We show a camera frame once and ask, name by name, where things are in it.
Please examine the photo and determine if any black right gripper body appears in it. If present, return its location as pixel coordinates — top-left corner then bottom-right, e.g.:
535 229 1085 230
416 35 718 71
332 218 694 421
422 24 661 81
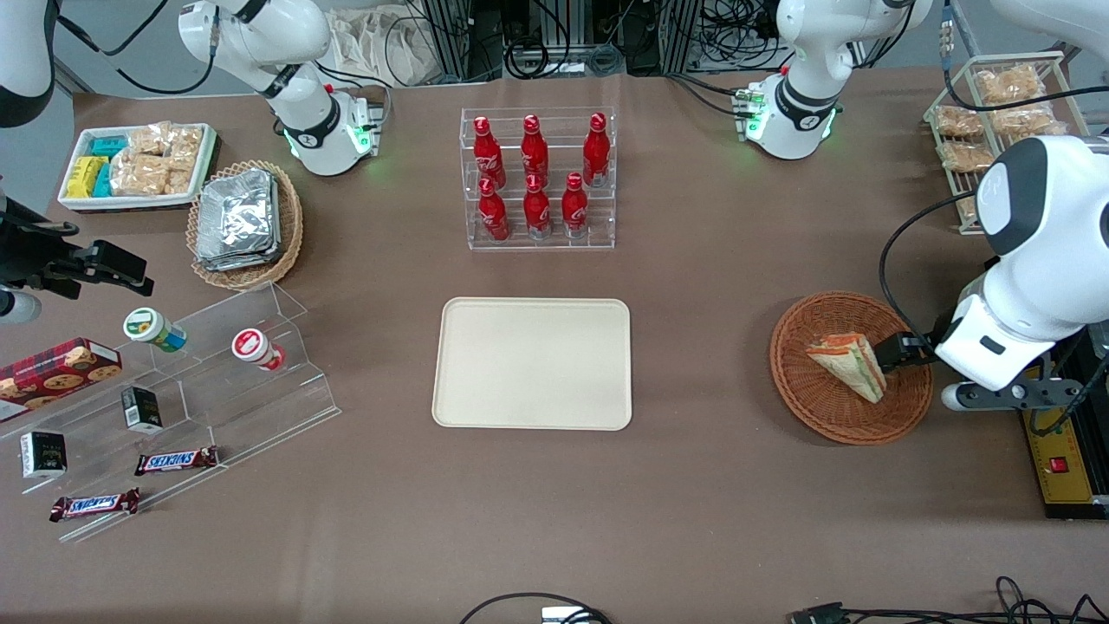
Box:
0 198 84 291

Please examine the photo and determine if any triangular sandwich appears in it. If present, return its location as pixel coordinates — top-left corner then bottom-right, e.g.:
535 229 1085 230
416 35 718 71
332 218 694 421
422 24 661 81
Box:
806 334 888 405

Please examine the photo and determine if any white rectangular snack tray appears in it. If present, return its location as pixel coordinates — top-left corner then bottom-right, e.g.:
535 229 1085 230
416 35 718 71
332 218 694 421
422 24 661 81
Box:
57 124 218 214

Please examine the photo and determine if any round brown wicker basket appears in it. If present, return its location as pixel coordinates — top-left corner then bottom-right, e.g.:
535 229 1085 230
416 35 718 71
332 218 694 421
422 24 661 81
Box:
769 291 935 446

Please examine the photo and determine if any oval light wicker basket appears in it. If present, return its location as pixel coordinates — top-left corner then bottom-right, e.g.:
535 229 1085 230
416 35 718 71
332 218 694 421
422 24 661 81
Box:
186 159 304 291

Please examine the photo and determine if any beige plastic tray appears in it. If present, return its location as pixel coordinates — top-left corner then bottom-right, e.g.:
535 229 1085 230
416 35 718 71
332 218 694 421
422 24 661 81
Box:
431 297 633 432

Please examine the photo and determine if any green lid yogurt cup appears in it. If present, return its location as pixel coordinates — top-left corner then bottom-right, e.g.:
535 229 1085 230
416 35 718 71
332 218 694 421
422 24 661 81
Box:
122 307 188 354

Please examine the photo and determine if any red cookie box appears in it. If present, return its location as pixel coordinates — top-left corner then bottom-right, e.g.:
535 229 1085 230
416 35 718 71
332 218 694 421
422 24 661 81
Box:
0 337 123 424

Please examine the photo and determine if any yellow snack pack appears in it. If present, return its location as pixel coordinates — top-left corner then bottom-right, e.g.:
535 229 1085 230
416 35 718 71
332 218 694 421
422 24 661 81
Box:
66 156 108 199

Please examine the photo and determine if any silver foil pack stack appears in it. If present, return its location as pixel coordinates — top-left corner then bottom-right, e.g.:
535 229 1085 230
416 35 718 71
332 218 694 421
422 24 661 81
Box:
195 168 282 272

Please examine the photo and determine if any yellow black control box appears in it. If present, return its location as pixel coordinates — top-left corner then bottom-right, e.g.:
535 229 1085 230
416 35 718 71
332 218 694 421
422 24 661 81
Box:
1020 347 1109 521

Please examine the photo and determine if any small black box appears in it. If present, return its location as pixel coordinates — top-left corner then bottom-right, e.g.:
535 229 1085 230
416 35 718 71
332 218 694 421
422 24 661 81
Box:
120 386 164 434
20 431 68 480

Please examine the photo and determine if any red lid yogurt cup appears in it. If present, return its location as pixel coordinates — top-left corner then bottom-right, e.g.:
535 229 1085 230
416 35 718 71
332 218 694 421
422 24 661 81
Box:
231 328 287 373

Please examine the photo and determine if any clear acrylic stepped shelf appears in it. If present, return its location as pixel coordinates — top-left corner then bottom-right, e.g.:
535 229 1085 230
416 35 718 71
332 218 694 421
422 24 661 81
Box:
0 281 342 544

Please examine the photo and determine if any clear pastry bag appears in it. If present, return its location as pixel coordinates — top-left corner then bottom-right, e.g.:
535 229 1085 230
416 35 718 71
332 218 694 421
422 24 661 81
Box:
988 108 1068 141
938 141 996 173
934 106 985 138
975 64 1047 106

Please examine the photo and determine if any brown Snickers bar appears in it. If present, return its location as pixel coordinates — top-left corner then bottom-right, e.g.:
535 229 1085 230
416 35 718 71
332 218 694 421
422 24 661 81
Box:
49 488 141 523
134 445 220 477

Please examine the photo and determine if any clear acrylic bottle rack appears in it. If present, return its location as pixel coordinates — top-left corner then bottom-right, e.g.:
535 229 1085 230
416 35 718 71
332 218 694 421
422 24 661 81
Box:
460 107 617 251

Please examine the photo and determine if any beige cloth bag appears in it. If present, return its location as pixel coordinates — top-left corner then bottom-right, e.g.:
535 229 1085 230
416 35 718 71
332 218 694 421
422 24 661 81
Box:
328 7 444 88

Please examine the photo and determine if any red cola bottle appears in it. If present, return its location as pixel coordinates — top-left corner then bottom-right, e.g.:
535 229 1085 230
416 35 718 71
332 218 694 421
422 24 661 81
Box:
521 114 549 183
478 178 510 242
473 115 507 188
561 172 589 239
523 173 552 240
582 113 611 188

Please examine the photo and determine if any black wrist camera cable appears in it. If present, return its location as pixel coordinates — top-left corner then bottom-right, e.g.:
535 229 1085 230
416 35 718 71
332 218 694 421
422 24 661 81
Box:
879 192 978 349

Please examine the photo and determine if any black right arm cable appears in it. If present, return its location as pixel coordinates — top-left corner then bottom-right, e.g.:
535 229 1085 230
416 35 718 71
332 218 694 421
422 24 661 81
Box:
54 0 219 96

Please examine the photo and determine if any cream wire rack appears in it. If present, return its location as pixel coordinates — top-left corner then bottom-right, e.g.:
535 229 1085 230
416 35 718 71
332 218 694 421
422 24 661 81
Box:
923 50 1093 237

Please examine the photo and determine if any black cable bundle with plug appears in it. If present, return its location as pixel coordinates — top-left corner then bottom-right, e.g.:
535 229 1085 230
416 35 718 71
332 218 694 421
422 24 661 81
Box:
788 575 1109 624

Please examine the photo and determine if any black cable with grey connector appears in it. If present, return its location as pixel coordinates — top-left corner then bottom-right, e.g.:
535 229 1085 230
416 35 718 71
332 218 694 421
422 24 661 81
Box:
941 0 1109 114

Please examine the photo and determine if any aluminium frame rack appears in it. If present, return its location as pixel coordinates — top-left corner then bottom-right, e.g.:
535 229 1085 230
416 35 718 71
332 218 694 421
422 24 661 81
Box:
658 0 707 77
416 0 505 83

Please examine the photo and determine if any black looped cable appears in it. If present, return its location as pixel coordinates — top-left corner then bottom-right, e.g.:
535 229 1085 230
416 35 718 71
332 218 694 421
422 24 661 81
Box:
457 592 613 624

